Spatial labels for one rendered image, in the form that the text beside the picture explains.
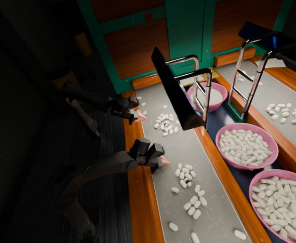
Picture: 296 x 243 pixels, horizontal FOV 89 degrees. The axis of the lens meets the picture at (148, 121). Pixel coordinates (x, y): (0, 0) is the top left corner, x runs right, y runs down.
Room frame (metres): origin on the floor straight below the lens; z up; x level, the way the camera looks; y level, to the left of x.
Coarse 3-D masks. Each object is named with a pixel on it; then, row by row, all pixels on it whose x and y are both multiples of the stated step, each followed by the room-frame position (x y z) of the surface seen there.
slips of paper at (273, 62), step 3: (270, 60) 0.94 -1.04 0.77; (273, 60) 0.93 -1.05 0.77; (276, 60) 0.92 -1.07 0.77; (279, 60) 0.91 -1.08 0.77; (282, 60) 0.90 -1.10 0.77; (258, 63) 0.95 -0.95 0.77; (267, 63) 0.92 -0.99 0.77; (270, 63) 0.90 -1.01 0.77; (273, 63) 0.89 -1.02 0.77; (276, 63) 0.88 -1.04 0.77; (279, 63) 0.87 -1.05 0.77; (282, 63) 0.86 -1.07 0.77; (267, 66) 0.88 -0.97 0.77; (270, 66) 0.87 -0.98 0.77; (273, 66) 0.86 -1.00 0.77; (276, 66) 0.85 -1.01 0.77; (279, 66) 0.84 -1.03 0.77; (282, 66) 0.83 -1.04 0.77; (285, 66) 0.82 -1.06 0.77
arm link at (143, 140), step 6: (138, 138) 0.42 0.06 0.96; (144, 138) 0.43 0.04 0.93; (138, 144) 0.39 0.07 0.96; (144, 144) 0.39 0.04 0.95; (132, 150) 0.39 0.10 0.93; (138, 150) 0.37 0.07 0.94; (144, 150) 0.38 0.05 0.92; (132, 156) 0.37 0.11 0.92; (132, 162) 0.32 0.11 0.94; (132, 168) 0.32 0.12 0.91
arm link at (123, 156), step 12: (120, 156) 0.35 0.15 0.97; (60, 168) 0.28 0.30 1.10; (72, 168) 0.28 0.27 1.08; (84, 168) 0.27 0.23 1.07; (96, 168) 0.28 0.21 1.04; (108, 168) 0.29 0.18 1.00; (120, 168) 0.30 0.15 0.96; (48, 180) 0.27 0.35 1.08; (72, 180) 0.23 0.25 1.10; (84, 180) 0.25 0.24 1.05; (60, 192) 0.21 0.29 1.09; (72, 192) 0.21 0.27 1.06; (60, 204) 0.19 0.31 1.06; (72, 204) 0.20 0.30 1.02
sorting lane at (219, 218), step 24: (144, 96) 1.00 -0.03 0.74; (168, 120) 0.67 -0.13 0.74; (168, 144) 0.49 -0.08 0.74; (192, 144) 0.45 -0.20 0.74; (168, 168) 0.35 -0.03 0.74; (192, 168) 0.32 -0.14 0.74; (168, 192) 0.24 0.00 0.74; (192, 192) 0.21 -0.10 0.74; (216, 192) 0.18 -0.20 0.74; (168, 216) 0.15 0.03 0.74; (192, 216) 0.13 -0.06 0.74; (216, 216) 0.10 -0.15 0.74; (168, 240) 0.08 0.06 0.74; (192, 240) 0.06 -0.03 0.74; (216, 240) 0.04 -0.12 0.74; (240, 240) 0.02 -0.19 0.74
